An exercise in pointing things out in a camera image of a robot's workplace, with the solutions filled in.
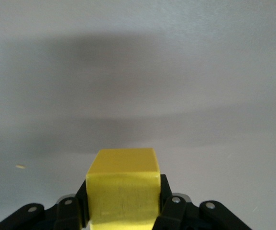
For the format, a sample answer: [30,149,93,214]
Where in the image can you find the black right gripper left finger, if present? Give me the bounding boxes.
[0,178,90,230]

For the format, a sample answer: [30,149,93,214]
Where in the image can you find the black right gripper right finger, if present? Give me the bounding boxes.
[153,173,248,230]

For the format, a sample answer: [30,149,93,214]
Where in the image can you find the yellow cube block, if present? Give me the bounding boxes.
[85,148,162,230]

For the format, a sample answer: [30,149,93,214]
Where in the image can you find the brown paper table cover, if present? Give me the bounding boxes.
[0,0,276,230]

